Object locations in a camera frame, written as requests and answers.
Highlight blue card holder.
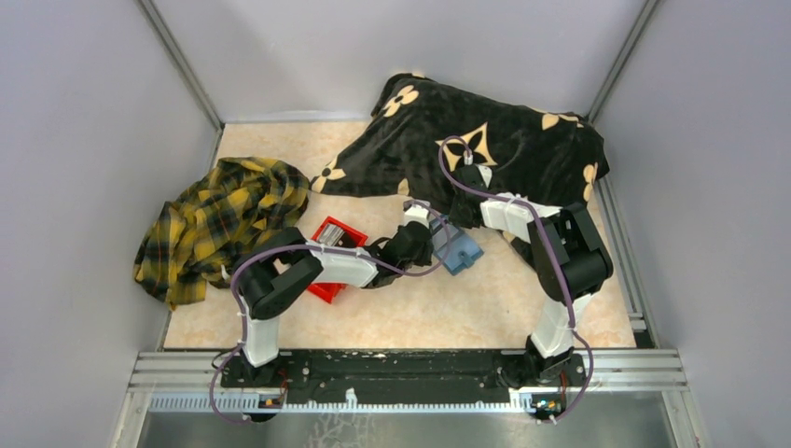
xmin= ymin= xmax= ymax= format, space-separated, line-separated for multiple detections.
xmin=429 ymin=215 xmax=484 ymax=276

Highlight red plastic bin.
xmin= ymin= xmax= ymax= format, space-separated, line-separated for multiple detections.
xmin=308 ymin=217 xmax=368 ymax=303

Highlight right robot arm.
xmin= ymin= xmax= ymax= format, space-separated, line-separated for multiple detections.
xmin=446 ymin=164 xmax=614 ymax=385

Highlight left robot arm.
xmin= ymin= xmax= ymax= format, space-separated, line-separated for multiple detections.
xmin=221 ymin=222 xmax=433 ymax=387

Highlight cards in red bin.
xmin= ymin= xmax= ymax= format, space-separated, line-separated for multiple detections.
xmin=316 ymin=223 xmax=346 ymax=246

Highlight black floral blanket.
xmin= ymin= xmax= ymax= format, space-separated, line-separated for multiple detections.
xmin=311 ymin=72 xmax=611 ymax=273

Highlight yellow plaid shirt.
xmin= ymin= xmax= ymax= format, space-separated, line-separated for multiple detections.
xmin=132 ymin=157 xmax=310 ymax=309

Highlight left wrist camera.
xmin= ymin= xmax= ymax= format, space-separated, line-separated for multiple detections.
xmin=402 ymin=201 xmax=431 ymax=229

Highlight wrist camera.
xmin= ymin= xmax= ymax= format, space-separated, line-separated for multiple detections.
xmin=457 ymin=149 xmax=493 ymax=191
xmin=402 ymin=201 xmax=431 ymax=229

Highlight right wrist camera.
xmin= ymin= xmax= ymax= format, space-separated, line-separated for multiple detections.
xmin=457 ymin=149 xmax=493 ymax=191

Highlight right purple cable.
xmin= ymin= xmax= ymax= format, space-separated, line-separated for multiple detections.
xmin=437 ymin=135 xmax=596 ymax=425

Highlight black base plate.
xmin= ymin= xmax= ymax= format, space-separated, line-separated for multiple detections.
xmin=220 ymin=349 xmax=586 ymax=405

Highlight aluminium front rail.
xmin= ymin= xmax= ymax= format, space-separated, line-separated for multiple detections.
xmin=129 ymin=349 xmax=688 ymax=415

